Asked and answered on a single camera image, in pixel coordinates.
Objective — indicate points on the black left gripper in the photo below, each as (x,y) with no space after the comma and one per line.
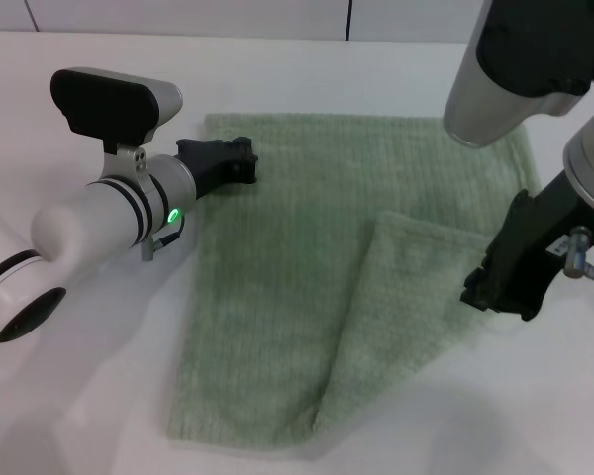
(208,163)

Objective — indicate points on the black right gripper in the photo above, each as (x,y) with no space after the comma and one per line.
(529,247)

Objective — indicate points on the green terry towel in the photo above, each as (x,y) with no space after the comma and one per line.
(277,277)

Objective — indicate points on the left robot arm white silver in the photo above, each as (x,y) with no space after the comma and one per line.
(94,218)

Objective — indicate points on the left silver camera bracket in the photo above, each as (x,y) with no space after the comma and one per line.
(133,168)

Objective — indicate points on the right wrist camera black silver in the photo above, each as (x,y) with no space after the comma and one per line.
(520,64)

